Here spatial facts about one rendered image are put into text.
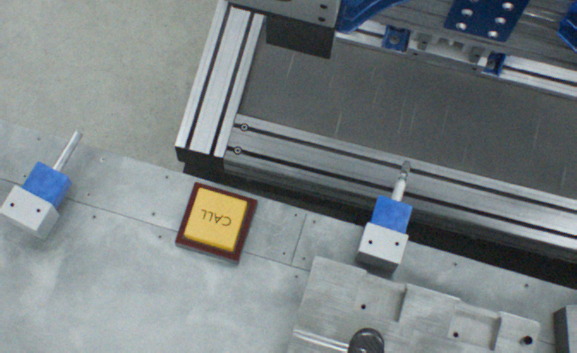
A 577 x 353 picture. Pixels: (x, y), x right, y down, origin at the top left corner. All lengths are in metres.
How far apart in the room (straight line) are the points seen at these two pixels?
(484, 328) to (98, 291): 0.45
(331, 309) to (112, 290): 0.27
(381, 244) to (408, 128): 0.75
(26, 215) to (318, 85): 0.85
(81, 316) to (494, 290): 0.49
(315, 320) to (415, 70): 0.91
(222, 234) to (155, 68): 1.01
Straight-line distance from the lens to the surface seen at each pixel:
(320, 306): 1.22
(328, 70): 2.02
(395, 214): 1.30
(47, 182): 1.32
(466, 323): 1.27
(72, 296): 1.33
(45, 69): 2.28
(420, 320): 1.23
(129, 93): 2.24
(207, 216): 1.29
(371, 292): 1.25
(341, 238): 1.33
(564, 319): 1.31
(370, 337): 1.22
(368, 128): 1.99
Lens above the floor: 2.09
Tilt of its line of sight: 74 degrees down
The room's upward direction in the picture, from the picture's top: 6 degrees clockwise
